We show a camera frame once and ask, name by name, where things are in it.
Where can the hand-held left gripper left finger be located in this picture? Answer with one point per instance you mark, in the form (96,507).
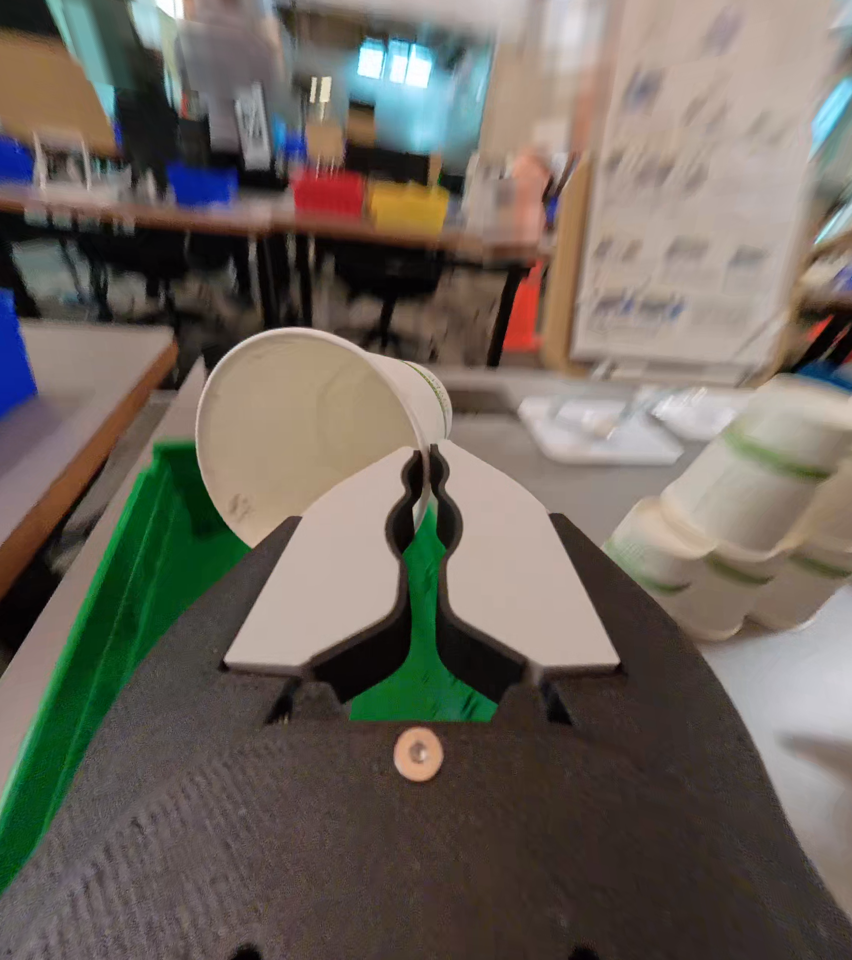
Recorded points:
(321,592)

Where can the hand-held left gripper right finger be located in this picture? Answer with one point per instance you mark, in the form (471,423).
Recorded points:
(523,592)

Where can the green plastic box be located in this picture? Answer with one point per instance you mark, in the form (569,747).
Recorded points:
(133,600)

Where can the grey desk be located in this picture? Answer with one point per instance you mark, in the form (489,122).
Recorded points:
(591,491)

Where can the wooden document stand white base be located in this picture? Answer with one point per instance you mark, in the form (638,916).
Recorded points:
(605,435)

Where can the orange traffic cone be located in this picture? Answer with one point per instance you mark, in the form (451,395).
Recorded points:
(525,307)

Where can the black office chair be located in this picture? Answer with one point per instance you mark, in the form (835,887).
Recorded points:
(388,277)

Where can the long wooden work table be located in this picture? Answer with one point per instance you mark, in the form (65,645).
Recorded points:
(471,244)

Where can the yellow plastic bin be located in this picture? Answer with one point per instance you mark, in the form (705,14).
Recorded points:
(407,208)

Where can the red plastic bin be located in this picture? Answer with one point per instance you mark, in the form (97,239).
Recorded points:
(328,193)

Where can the printed instruction sheet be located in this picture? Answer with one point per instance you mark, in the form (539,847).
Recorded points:
(695,187)

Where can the brown cardboard sheet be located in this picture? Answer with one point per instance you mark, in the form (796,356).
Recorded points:
(36,90)

